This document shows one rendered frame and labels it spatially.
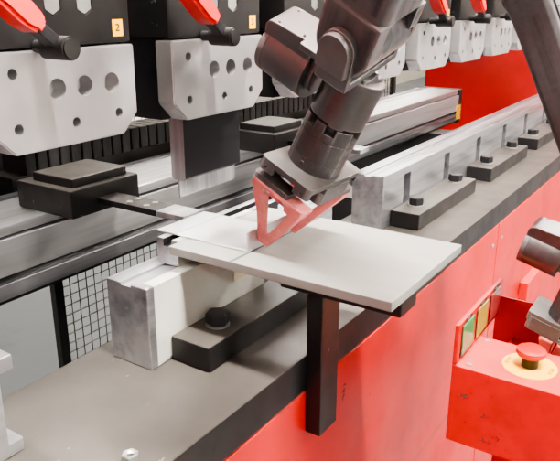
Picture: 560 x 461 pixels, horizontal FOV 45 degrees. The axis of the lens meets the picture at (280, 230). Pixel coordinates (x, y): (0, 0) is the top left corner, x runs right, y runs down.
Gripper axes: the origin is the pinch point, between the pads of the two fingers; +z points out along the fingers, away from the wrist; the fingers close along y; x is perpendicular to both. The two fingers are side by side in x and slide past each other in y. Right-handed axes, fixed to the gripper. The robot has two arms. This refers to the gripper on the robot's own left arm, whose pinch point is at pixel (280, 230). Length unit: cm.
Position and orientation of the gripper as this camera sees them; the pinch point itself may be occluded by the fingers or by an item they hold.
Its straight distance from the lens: 74.5
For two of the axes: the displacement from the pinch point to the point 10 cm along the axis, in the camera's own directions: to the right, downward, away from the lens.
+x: 7.3, 6.0, -3.3
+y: -5.6, 2.6, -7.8
